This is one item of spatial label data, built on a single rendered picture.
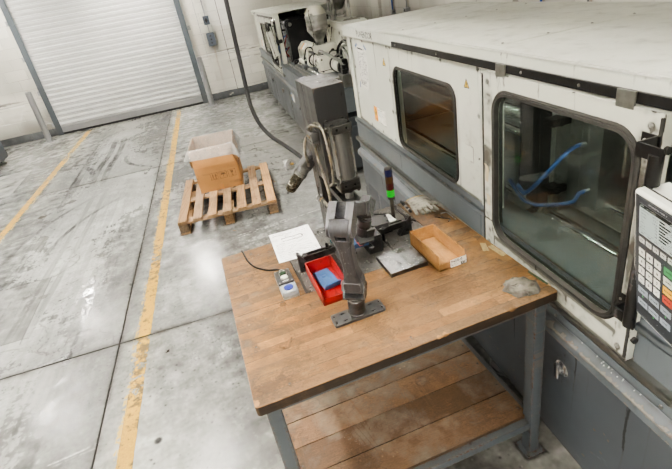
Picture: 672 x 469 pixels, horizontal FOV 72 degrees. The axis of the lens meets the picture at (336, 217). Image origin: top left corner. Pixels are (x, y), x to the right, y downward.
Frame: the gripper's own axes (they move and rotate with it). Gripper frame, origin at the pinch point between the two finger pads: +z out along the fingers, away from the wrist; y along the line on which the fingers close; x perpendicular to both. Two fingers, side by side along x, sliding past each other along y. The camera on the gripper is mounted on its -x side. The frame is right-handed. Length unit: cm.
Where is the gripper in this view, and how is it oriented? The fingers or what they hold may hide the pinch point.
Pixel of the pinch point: (360, 244)
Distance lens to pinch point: 196.3
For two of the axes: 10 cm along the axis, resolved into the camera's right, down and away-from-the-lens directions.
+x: -9.4, 2.6, -2.4
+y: -3.5, -7.6, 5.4
